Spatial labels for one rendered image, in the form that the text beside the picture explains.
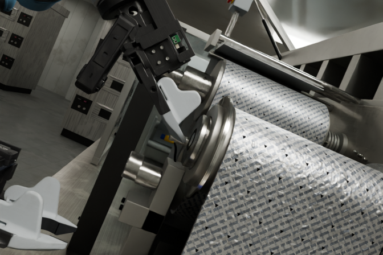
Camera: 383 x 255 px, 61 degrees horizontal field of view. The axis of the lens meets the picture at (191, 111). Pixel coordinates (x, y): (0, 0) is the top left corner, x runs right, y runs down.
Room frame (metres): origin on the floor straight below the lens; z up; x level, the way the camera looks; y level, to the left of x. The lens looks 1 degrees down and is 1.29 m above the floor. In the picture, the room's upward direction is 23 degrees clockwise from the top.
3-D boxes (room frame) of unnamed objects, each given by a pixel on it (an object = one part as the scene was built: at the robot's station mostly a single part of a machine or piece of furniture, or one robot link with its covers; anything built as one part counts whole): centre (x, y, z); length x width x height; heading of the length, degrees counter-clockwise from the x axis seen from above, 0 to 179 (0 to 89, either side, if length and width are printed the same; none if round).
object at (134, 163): (0.47, 0.05, 1.18); 0.04 x 0.02 x 0.04; 7
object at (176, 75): (0.69, 0.08, 1.33); 0.06 x 0.03 x 0.03; 97
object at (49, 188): (0.39, 0.12, 1.12); 0.09 x 0.03 x 0.06; 106
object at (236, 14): (1.00, -0.01, 1.51); 0.02 x 0.02 x 0.20
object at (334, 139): (0.73, -0.30, 1.33); 0.07 x 0.07 x 0.07; 7
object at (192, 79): (0.69, 0.02, 1.33); 0.06 x 0.06 x 0.06; 7
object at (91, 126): (5.71, 1.01, 1.12); 1.74 x 1.39 x 2.25; 88
